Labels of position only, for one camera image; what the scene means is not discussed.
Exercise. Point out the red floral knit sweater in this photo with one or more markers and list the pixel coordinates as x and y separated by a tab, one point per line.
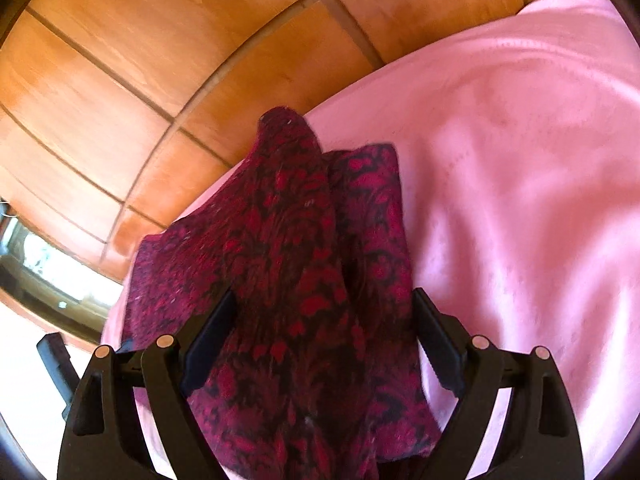
280	260

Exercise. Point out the wooden panelled headboard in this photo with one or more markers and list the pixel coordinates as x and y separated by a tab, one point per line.
150	60

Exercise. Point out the window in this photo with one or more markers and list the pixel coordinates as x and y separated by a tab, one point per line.
50	265

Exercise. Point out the pink blanket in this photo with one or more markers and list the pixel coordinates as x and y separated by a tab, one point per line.
500	160

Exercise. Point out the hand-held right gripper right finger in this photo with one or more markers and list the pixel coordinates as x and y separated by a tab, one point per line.
440	345

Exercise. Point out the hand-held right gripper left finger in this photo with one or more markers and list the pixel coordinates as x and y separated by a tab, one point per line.
210	342

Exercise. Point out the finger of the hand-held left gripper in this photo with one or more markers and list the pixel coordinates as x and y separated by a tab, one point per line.
56	365

